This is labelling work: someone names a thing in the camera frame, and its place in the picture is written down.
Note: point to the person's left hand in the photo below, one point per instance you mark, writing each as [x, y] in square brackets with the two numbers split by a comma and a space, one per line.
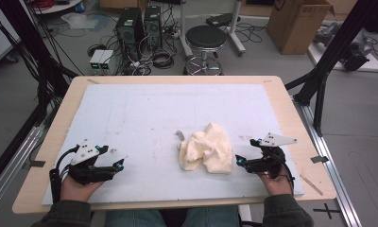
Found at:
[75, 190]

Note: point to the clear plastic bag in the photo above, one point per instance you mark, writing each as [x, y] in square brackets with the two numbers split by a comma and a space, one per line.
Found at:
[80, 20]

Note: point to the person's leg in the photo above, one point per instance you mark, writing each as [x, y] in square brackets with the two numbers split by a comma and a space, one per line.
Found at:
[212, 217]
[133, 218]

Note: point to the black round headset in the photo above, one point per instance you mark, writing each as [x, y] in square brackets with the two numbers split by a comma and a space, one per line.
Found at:
[96, 49]

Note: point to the small white power box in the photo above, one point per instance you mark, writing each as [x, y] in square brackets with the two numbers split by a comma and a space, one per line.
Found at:
[95, 60]
[106, 60]

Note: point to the person's left leg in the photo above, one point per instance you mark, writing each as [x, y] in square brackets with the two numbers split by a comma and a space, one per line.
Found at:
[133, 218]

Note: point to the white metal stand leg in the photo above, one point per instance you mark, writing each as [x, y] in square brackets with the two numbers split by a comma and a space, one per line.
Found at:
[236, 31]
[184, 31]

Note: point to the black frame strut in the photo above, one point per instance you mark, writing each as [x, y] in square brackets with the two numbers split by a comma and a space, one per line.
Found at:
[332, 53]

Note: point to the thin wooden stick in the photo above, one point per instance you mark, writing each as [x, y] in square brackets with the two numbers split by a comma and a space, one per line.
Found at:
[311, 185]

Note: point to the grey tape piece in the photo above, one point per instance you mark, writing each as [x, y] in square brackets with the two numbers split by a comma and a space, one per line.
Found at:
[36, 164]
[319, 159]

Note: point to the round white table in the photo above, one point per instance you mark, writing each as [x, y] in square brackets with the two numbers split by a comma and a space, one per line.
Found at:
[58, 6]

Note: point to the white floor board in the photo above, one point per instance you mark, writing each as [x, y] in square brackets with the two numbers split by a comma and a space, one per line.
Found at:
[374, 64]

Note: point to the large black computer tower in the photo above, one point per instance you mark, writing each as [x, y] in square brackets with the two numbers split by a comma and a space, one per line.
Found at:
[129, 30]

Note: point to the person's right hand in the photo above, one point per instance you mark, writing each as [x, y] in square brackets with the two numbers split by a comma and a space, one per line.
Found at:
[277, 187]

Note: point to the black flat pad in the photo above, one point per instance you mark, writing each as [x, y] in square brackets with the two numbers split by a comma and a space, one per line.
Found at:
[221, 19]

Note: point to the white foam board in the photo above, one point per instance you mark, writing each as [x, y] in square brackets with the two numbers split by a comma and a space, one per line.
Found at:
[165, 107]

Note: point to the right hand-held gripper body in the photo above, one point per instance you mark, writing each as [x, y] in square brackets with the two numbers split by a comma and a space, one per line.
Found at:
[272, 160]

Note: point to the slim black computer tower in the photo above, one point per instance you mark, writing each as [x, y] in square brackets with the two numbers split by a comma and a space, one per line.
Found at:
[153, 26]

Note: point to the brown cardboard box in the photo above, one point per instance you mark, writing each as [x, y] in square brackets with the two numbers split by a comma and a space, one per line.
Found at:
[295, 28]

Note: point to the person's right leg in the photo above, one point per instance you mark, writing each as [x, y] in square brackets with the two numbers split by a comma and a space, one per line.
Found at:
[212, 217]

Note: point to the black round stool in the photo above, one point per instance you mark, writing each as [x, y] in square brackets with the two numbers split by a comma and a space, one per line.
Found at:
[206, 37]

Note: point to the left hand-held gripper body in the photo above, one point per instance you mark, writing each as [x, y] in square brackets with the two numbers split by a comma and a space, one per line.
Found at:
[83, 153]

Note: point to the aluminium rail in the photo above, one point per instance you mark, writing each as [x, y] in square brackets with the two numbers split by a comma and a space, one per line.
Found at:
[332, 170]
[10, 170]

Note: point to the grey and black machine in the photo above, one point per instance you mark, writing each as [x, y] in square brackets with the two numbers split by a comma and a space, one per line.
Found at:
[355, 53]

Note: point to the cream muslin cloth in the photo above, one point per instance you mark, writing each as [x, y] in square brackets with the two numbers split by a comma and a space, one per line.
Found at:
[207, 151]

